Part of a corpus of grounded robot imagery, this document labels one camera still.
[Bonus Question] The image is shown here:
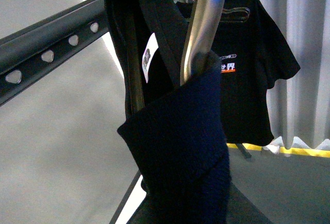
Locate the metal clothes hanger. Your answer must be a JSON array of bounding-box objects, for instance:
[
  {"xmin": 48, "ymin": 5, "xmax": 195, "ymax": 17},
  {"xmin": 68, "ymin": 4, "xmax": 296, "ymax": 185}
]
[
  {"xmin": 169, "ymin": 0, "xmax": 251, "ymax": 24},
  {"xmin": 180, "ymin": 0, "xmax": 225, "ymax": 85}
]

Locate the black printed t-shirt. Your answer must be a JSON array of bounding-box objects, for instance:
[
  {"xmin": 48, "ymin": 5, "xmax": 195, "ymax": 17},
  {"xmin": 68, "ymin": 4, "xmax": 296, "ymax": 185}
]
[
  {"xmin": 175, "ymin": 0, "xmax": 301, "ymax": 147},
  {"xmin": 104, "ymin": 0, "xmax": 274, "ymax": 224}
]

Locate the yellow floor marking tape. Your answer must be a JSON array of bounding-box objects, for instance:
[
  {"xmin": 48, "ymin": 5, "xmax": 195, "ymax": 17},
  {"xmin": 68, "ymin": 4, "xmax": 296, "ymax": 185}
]
[{"xmin": 242, "ymin": 144, "xmax": 329, "ymax": 158}]

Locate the grey pleated curtain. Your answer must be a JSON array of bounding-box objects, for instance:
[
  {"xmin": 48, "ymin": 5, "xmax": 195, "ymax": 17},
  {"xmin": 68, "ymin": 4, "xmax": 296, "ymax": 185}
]
[{"xmin": 260, "ymin": 0, "xmax": 329, "ymax": 149}]

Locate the hanging black printed t-shirt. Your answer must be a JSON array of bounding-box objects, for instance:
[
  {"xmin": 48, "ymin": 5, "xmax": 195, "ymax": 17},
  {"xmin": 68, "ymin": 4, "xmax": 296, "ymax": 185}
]
[{"xmin": 175, "ymin": 0, "xmax": 301, "ymax": 147}]

